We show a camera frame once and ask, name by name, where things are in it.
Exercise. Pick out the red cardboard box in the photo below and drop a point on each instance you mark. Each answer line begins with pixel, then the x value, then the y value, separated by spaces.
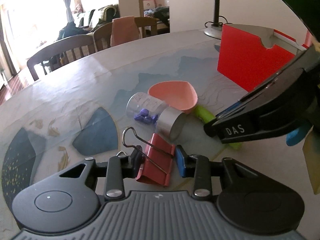
pixel 250 54

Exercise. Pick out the wooden chair right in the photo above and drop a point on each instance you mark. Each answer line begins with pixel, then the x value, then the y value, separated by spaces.
pixel 102 35

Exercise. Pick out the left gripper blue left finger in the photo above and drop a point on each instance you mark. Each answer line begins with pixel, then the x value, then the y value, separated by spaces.
pixel 120 167

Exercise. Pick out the sofa with clothes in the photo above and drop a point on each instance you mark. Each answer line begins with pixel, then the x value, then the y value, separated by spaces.
pixel 88 22

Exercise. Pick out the pink heart-shaped dish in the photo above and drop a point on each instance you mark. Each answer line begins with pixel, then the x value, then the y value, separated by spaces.
pixel 178 94

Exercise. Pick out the dark wooden chair left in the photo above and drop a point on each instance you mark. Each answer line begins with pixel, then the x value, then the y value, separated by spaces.
pixel 61 53

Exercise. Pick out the grey desk lamp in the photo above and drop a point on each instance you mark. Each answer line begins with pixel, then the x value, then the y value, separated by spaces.
pixel 215 28

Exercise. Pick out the clear jar silver lid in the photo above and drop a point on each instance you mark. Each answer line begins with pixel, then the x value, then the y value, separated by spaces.
pixel 148 110

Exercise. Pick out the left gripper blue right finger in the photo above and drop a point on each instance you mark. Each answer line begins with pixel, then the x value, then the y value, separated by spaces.
pixel 197 167

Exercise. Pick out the green cylindrical toy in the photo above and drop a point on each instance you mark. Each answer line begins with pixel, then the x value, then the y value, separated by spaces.
pixel 206 116

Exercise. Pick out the red binder clip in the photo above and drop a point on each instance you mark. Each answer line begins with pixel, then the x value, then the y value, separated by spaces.
pixel 158 156

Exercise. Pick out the pink cloth on chair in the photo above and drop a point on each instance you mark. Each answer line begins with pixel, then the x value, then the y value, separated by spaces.
pixel 124 29

